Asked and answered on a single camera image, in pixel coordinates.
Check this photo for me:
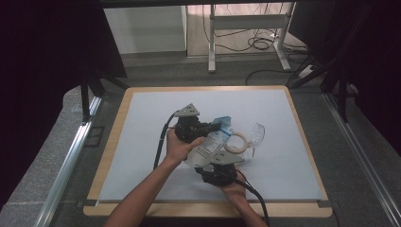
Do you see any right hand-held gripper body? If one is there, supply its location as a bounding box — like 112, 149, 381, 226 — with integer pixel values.
201, 151, 245, 187

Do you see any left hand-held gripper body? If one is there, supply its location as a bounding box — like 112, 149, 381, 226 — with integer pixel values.
174, 103, 211, 145

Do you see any clear plastic bag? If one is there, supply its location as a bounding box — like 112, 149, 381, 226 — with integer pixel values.
183, 115, 235, 168

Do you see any person's right hand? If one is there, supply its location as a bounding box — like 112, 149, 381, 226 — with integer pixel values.
217, 171, 249, 198

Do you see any person's left hand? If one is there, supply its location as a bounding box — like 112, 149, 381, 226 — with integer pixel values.
165, 127, 206, 165

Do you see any wooden table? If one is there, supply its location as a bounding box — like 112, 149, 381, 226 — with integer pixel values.
82, 84, 334, 219

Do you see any white table mat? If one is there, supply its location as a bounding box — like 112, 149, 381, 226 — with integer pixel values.
97, 89, 324, 202

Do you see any black metal stand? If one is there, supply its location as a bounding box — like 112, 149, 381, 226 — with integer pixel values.
79, 70, 129, 122
288, 3, 376, 124

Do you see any white panel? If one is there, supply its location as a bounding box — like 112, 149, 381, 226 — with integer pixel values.
103, 5, 187, 55

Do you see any white power strip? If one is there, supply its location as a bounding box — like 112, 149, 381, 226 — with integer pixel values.
297, 64, 316, 79

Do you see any dark curtain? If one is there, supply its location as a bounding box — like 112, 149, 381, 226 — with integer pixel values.
0, 0, 128, 209
289, 0, 401, 155

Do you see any right hand-held gripper black cable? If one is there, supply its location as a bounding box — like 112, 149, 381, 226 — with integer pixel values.
235, 169, 271, 227

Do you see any long black floor cable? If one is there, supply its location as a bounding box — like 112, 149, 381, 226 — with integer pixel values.
245, 67, 302, 86

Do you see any coiled black floor cable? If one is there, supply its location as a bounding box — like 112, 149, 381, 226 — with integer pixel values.
247, 35, 276, 52

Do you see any white metal desk frame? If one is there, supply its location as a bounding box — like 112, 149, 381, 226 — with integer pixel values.
207, 3, 296, 74

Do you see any aluminium floor rail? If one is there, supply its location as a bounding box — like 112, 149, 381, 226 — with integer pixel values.
324, 93, 401, 226
32, 96, 103, 227

